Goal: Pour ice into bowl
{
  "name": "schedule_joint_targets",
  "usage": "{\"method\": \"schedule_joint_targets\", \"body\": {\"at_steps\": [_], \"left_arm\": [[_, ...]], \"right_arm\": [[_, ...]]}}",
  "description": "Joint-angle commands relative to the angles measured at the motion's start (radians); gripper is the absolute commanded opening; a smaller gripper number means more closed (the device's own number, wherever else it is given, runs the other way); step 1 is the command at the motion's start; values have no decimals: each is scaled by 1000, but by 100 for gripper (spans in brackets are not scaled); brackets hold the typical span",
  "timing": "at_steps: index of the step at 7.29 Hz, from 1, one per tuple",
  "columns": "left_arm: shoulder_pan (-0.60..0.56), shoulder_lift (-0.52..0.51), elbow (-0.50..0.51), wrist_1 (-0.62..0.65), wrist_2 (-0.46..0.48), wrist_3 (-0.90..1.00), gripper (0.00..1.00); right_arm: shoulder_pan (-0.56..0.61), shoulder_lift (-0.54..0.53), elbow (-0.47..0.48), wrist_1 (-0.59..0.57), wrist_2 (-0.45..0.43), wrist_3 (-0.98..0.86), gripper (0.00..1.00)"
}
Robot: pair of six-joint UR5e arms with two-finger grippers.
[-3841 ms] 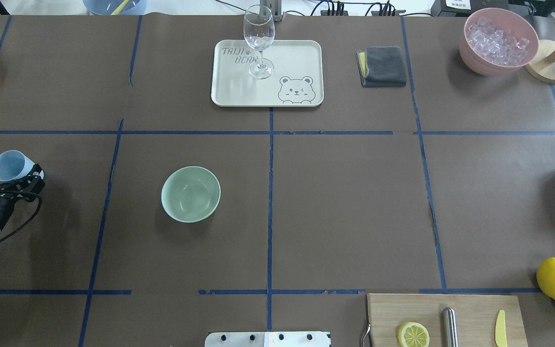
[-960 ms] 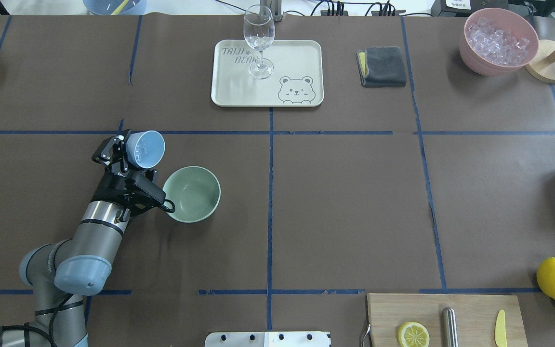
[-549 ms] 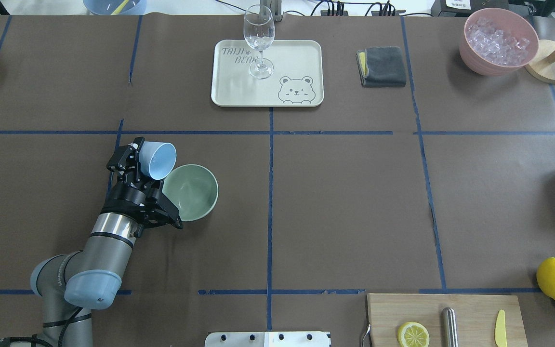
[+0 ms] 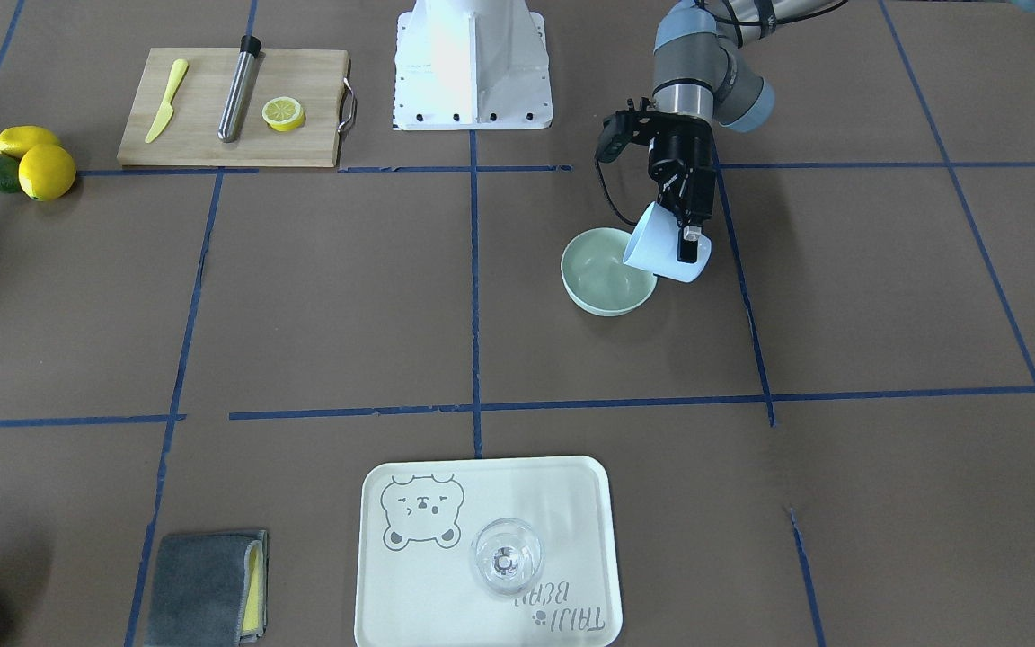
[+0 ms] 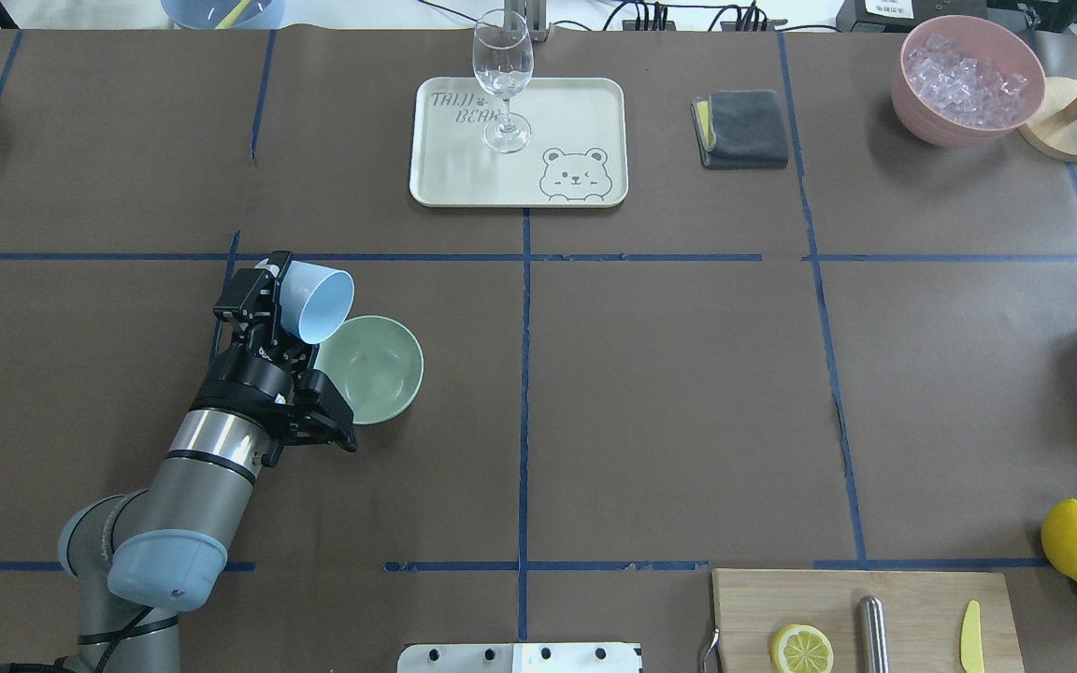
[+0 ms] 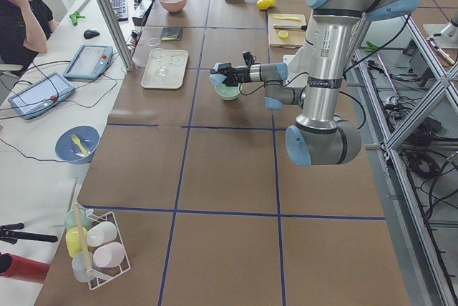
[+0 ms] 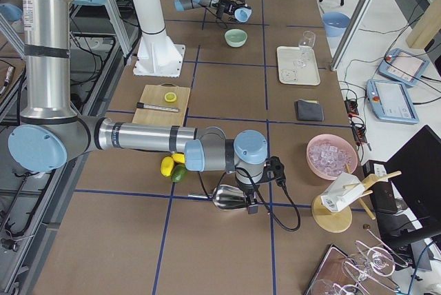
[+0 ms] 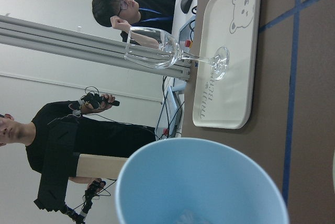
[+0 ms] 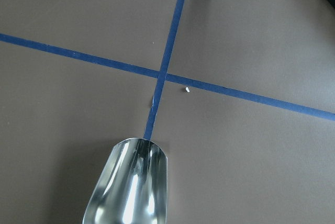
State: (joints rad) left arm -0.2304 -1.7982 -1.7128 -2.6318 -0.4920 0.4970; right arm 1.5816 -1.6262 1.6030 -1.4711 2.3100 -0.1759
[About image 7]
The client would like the wooden stand with round base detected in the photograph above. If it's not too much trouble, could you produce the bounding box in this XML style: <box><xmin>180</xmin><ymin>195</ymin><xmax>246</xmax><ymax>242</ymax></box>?
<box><xmin>311</xmin><ymin>171</ymin><xmax>402</xmax><ymax>233</ymax></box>

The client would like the grey folded cloth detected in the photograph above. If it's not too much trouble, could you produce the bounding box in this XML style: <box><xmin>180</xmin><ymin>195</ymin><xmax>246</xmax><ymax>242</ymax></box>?
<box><xmin>294</xmin><ymin>99</ymin><xmax>324</xmax><ymax>121</ymax></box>

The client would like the white carton on stand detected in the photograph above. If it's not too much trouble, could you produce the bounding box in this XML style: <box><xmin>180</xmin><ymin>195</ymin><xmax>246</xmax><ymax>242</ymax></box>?
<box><xmin>320</xmin><ymin>172</ymin><xmax>365</xmax><ymax>213</ymax></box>

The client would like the wooden cutting board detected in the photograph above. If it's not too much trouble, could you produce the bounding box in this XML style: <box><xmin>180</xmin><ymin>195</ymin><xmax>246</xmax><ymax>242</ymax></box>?
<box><xmin>132</xmin><ymin>85</ymin><xmax>191</xmax><ymax>126</ymax></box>

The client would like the whole yellow lemon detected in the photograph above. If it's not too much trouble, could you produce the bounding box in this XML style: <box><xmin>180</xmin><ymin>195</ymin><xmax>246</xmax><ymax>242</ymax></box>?
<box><xmin>172</xmin><ymin>153</ymin><xmax>185</xmax><ymax>164</ymax></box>

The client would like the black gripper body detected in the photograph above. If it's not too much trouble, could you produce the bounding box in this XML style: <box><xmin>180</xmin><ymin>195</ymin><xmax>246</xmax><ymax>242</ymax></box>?
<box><xmin>216</xmin><ymin>0</ymin><xmax>236</xmax><ymax>19</ymax></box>
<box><xmin>237</xmin><ymin>156</ymin><xmax>285</xmax><ymax>202</ymax></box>

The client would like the clear wine glass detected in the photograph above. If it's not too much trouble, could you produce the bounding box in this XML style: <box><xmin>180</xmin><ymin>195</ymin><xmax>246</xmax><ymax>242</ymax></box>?
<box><xmin>294</xmin><ymin>30</ymin><xmax>316</xmax><ymax>68</ymax></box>

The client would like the pink bowl of ice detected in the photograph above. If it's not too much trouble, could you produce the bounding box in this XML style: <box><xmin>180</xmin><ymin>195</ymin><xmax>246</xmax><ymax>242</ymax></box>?
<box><xmin>306</xmin><ymin>134</ymin><xmax>358</xmax><ymax>180</ymax></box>

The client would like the blue teach pendant near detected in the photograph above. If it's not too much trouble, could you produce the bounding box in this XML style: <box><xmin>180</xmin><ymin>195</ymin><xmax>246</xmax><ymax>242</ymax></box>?
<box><xmin>366</xmin><ymin>79</ymin><xmax>419</xmax><ymax>124</ymax></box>

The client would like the green bowl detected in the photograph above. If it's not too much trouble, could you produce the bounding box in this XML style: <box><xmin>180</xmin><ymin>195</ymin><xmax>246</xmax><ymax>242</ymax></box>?
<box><xmin>224</xmin><ymin>29</ymin><xmax>248</xmax><ymax>48</ymax></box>

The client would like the steel ice scoop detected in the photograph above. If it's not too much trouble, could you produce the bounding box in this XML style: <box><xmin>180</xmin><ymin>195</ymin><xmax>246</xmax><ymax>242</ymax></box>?
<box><xmin>187</xmin><ymin>184</ymin><xmax>247</xmax><ymax>210</ymax></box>

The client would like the cream bear serving tray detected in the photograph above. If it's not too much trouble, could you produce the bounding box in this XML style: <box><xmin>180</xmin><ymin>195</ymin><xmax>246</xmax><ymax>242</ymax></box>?
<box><xmin>276</xmin><ymin>46</ymin><xmax>320</xmax><ymax>86</ymax></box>

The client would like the blue teach pendant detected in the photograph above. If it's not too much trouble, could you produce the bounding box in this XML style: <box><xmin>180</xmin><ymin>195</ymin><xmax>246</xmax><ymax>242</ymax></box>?
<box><xmin>366</xmin><ymin>79</ymin><xmax>419</xmax><ymax>124</ymax></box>
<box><xmin>378</xmin><ymin>48</ymin><xmax>429</xmax><ymax>87</ymax></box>

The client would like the blue teach pendant far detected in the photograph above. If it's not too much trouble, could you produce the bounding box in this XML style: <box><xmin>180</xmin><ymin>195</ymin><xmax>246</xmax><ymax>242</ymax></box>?
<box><xmin>378</xmin><ymin>48</ymin><xmax>429</xmax><ymax>87</ymax></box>

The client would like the lemon half slice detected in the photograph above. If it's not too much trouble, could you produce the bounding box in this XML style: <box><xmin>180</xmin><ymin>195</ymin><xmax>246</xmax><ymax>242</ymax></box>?
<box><xmin>164</xmin><ymin>92</ymin><xmax>178</xmax><ymax>103</ymax></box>

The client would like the green lime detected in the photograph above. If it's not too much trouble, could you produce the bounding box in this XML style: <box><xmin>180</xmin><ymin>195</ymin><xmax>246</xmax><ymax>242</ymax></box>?
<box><xmin>170</xmin><ymin>164</ymin><xmax>187</xmax><ymax>183</ymax></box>

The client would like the light blue cup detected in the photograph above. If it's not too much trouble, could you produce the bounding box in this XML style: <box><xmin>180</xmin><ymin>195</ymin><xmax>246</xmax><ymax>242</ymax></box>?
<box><xmin>234</xmin><ymin>7</ymin><xmax>252</xmax><ymax>23</ymax></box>

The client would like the black laptop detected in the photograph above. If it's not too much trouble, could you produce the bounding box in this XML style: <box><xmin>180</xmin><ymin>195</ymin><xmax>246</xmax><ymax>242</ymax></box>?
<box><xmin>371</xmin><ymin>125</ymin><xmax>440</xmax><ymax>247</ymax></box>

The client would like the blue bowl with fork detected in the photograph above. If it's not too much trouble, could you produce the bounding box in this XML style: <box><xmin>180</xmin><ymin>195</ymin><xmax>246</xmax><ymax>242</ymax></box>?
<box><xmin>322</xmin><ymin>12</ymin><xmax>351</xmax><ymax>37</ymax></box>

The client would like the aluminium frame post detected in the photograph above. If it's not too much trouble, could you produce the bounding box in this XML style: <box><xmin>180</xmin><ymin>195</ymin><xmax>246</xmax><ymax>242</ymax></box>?
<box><xmin>330</xmin><ymin>0</ymin><xmax>373</xmax><ymax>71</ymax></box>

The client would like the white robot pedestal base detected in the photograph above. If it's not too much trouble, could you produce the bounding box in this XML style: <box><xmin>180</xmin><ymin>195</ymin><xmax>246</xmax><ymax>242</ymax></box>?
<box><xmin>133</xmin><ymin>0</ymin><xmax>185</xmax><ymax>78</ymax></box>

